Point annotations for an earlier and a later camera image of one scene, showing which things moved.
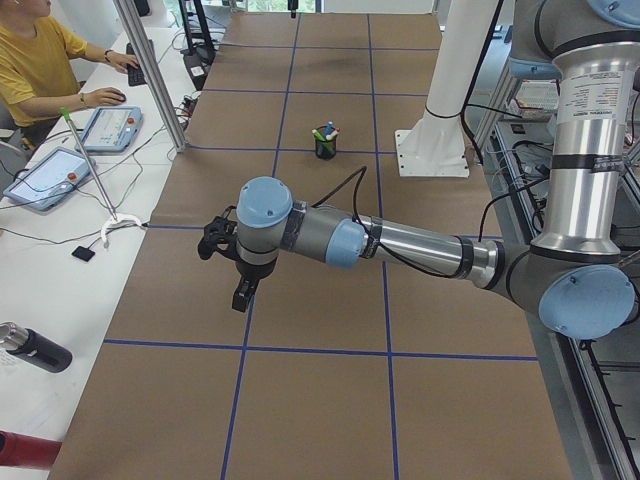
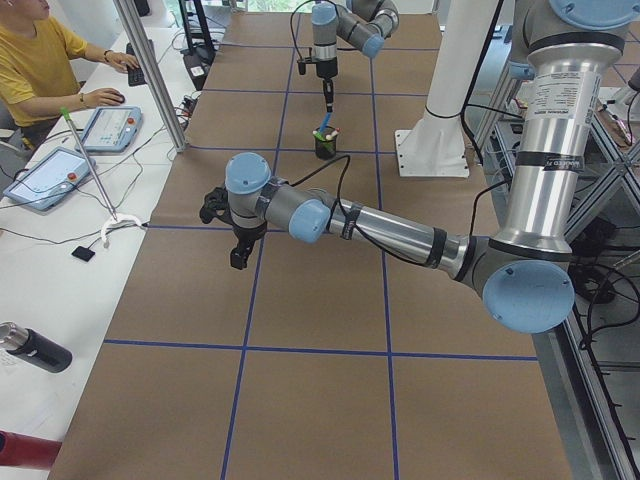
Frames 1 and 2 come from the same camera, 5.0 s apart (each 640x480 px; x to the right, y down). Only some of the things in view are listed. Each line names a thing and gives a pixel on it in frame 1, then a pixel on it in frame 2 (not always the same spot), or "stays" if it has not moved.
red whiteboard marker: [330, 136] stays
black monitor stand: [198, 58] stays
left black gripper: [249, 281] → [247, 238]
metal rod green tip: [64, 112] stays
